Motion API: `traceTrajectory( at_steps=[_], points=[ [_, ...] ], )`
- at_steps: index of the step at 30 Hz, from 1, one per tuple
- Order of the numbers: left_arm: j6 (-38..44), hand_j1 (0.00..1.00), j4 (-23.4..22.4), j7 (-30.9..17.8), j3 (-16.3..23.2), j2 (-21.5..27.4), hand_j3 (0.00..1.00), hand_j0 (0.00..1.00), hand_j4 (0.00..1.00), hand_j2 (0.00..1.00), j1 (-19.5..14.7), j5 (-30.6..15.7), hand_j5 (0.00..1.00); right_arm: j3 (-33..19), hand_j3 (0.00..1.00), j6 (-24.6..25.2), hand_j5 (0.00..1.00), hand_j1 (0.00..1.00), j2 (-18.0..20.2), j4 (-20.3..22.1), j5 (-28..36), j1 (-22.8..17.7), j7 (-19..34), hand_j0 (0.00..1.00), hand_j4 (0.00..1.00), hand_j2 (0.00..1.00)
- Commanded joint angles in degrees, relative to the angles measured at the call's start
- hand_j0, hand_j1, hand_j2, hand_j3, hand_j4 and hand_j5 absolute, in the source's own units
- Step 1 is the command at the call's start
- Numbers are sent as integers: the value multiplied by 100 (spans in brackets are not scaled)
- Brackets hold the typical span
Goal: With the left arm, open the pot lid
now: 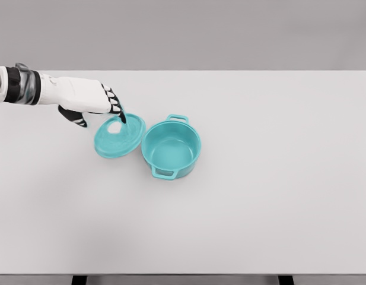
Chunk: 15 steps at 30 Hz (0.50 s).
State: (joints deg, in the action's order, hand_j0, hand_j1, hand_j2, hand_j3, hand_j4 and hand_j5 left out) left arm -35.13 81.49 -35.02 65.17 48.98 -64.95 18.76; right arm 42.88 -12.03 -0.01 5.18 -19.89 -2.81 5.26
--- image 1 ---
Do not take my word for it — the teal pot with handles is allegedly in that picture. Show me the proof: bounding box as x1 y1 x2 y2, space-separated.
141 113 202 181

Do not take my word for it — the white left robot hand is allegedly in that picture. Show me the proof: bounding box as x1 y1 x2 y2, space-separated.
58 78 128 128

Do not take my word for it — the teal pot lid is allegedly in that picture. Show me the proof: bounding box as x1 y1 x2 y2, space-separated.
93 112 147 160

